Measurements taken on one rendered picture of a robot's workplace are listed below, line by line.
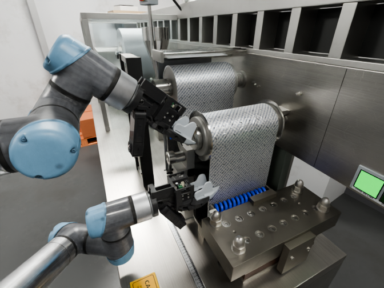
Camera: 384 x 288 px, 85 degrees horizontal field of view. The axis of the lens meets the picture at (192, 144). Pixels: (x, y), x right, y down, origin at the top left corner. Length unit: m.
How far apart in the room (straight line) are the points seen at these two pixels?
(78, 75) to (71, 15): 3.59
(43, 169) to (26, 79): 3.74
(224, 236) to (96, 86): 0.48
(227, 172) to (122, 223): 0.32
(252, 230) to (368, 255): 1.68
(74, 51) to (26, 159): 0.20
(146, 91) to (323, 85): 0.48
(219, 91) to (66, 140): 0.60
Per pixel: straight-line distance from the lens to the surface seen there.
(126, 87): 0.44
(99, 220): 0.56
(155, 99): 0.48
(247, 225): 0.66
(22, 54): 4.00
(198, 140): 0.57
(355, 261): 2.17
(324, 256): 0.85
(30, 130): 0.32
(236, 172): 0.68
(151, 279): 0.69
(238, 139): 0.61
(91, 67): 0.43
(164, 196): 0.57
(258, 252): 0.62
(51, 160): 0.32
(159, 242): 0.78
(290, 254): 0.68
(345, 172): 0.72
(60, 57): 0.43
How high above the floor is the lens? 1.52
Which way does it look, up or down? 29 degrees down
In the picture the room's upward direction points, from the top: straight up
